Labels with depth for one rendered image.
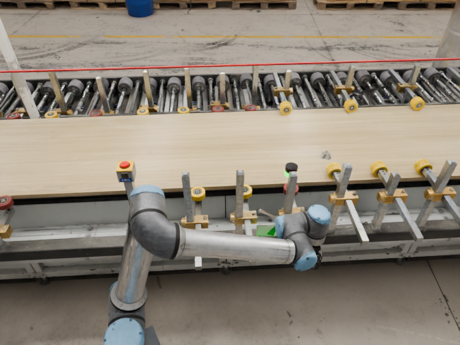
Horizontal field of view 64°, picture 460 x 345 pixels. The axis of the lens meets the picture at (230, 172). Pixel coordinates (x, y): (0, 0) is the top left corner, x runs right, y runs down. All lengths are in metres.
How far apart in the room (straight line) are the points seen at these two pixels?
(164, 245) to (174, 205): 1.00
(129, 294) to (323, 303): 1.47
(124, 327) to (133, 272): 0.25
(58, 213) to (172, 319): 0.97
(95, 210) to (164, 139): 0.59
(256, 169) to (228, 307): 0.98
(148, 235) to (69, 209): 1.16
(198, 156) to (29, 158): 0.99
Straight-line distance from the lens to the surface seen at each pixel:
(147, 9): 7.25
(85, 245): 2.11
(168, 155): 2.21
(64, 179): 2.21
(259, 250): 1.27
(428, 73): 3.64
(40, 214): 2.34
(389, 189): 1.96
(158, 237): 1.13
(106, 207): 2.19
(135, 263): 1.41
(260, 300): 2.61
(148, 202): 1.19
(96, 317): 2.68
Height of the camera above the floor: 2.27
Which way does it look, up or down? 42 degrees down
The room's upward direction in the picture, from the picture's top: straight up
